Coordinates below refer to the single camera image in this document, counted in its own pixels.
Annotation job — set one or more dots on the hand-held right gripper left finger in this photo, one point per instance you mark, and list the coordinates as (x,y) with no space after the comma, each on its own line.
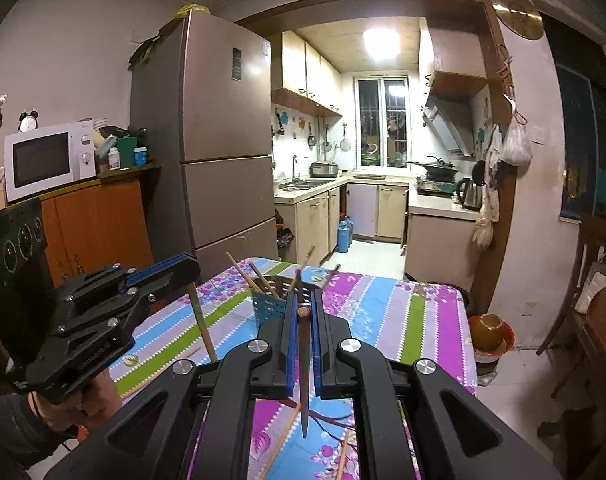
(290,360)

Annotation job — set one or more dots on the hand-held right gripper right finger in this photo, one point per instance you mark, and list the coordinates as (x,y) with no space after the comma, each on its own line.
(320,360)

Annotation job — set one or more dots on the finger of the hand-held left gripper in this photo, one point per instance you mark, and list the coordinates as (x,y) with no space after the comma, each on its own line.
(103,325)
(158,266)

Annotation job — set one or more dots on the dark tapered chopstick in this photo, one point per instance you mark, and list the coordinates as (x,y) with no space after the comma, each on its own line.
(304,360)

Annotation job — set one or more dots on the blue metal utensil holder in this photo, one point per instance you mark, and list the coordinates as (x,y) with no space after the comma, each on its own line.
(270,307)

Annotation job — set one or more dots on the green-ended chopstick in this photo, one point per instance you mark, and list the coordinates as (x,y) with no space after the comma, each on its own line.
(205,335)

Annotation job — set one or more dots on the bunch of wooden chopsticks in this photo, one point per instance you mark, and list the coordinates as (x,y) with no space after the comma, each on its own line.
(243,271)

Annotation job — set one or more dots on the person's left forearm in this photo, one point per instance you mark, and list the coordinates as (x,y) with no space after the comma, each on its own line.
(13,430)

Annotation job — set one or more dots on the person's left hand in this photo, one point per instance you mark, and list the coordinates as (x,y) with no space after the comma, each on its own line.
(100,402)

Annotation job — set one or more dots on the orange wooden cabinet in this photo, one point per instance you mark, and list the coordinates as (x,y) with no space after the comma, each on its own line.
(98,230)

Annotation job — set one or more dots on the floral striped tablecloth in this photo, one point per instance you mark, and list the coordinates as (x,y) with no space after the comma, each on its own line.
(383,310)

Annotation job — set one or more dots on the blue lidded jar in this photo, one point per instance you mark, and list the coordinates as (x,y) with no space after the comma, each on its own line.
(140,157)

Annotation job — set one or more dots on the white pill bottle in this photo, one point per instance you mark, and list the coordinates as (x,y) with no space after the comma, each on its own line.
(114,159)

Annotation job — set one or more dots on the green container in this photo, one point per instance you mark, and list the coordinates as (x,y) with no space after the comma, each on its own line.
(126,152)

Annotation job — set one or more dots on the white microwave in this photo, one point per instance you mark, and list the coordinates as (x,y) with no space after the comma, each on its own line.
(43,162)

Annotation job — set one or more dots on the blue thermos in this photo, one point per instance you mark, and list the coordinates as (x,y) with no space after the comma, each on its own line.
(344,235)

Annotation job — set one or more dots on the brown refrigerator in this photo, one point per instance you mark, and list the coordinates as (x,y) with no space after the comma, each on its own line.
(218,135)

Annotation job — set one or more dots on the twin-bell alarm clock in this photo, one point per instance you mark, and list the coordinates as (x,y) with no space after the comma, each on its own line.
(28,122)

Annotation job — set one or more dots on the beige base cabinets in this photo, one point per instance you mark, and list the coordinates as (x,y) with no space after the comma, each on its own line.
(383,210)

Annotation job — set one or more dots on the brown bowl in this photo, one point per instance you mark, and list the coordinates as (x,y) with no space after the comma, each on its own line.
(485,332)

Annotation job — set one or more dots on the kitchen faucet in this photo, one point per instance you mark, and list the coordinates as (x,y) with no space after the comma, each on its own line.
(295,170)

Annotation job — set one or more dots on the rice cooker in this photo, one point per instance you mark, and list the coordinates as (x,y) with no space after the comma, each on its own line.
(324,169)

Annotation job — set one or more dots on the gas stove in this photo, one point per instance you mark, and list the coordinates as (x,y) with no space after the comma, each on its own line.
(435,187)

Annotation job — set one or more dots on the dark green cloth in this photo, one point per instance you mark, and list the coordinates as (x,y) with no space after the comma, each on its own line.
(145,52)

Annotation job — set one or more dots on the hanging pale cloth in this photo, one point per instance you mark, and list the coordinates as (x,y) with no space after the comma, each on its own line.
(485,220)

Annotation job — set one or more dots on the electric kettle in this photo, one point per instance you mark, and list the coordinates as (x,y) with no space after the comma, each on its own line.
(470,195)

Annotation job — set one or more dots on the black wok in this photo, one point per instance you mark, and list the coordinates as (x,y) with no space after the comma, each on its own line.
(433,165)

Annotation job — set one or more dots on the black hanging ladle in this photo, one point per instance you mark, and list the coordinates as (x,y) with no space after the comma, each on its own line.
(478,172)

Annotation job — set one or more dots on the barred kitchen window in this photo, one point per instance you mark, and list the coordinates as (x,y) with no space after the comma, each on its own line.
(381,120)

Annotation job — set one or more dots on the yellow bag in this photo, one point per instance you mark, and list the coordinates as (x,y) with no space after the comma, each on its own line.
(193,9)

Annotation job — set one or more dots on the steel range hood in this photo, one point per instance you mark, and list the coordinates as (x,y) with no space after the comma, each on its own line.
(448,125)

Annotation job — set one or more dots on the white plastic bag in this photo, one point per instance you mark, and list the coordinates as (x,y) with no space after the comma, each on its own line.
(515,147)

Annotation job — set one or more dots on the wooden chair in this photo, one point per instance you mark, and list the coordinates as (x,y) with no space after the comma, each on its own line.
(590,240)

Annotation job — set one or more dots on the kitchen ceiling lamp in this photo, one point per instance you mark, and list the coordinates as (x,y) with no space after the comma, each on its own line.
(381,42)

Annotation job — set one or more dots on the dark room window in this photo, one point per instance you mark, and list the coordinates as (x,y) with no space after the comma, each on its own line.
(583,135)

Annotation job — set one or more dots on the beige wall cabinets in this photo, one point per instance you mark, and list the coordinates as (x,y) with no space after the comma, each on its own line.
(303,70)

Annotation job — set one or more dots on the white wall switch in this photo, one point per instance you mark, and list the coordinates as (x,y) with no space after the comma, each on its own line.
(538,135)

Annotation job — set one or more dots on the wall cabinet above hood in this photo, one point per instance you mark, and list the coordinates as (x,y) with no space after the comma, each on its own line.
(453,55)

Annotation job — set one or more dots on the gold wall clock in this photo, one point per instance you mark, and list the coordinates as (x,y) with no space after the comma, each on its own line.
(517,13)

